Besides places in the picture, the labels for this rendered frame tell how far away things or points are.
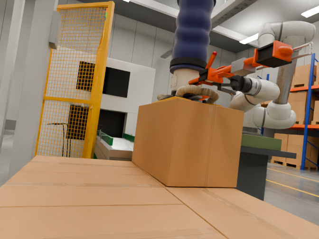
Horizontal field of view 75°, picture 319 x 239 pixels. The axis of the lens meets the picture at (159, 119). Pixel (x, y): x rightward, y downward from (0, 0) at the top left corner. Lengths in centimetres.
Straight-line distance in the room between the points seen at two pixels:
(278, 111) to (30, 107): 208
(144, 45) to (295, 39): 1030
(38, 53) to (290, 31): 204
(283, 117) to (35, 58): 215
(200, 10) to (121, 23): 1037
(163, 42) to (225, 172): 1121
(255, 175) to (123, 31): 1046
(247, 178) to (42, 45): 211
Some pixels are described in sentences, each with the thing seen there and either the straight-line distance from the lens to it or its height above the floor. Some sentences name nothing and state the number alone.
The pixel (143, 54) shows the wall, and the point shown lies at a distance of 1144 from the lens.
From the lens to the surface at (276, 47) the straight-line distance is 76.
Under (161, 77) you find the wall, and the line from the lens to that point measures 1153.
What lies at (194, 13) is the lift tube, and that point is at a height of 147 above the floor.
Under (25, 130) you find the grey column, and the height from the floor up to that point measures 63.
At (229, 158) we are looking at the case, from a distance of 114.
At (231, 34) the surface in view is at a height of 598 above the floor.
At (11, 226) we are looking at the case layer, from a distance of 61.
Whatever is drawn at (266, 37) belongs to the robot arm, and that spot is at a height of 146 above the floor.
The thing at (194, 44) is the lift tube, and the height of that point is 129.
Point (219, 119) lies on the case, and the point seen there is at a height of 88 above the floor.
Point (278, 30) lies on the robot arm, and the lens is 165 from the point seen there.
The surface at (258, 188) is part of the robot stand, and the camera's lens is 179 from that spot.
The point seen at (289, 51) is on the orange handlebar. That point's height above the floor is 108.
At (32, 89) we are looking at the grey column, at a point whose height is 101.
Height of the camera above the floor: 80
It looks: 3 degrees up
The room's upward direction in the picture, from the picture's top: 7 degrees clockwise
